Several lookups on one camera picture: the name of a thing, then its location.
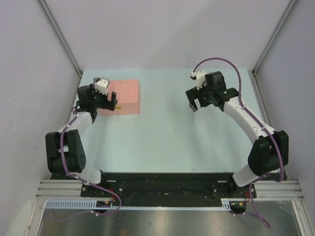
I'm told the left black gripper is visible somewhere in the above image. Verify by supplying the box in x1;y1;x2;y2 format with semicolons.
90;84;117;111

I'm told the pink jewelry box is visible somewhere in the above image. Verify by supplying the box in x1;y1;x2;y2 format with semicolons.
98;79;140;116

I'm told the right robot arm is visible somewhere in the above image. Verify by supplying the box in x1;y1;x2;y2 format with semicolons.
186;70;288;197

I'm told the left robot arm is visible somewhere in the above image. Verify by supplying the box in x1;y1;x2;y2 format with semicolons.
45;78;118;197

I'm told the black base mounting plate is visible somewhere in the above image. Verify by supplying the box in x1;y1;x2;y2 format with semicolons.
81;173;256;206

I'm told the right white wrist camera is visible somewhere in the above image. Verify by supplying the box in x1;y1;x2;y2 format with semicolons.
190;70;206;90

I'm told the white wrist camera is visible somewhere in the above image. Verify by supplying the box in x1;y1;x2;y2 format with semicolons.
93;77;110;95
190;70;206;90

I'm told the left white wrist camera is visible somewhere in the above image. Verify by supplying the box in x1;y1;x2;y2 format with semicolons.
93;77;110;95

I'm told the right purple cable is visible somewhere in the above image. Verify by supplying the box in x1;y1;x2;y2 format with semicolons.
192;58;286;228

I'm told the purple cable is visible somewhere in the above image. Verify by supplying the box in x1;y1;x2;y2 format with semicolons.
192;58;286;228
53;77;123;222

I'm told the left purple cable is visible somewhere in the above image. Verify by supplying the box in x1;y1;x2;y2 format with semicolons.
53;77;123;222

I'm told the white slotted cable duct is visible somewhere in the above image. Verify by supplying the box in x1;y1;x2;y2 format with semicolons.
45;198;245;211

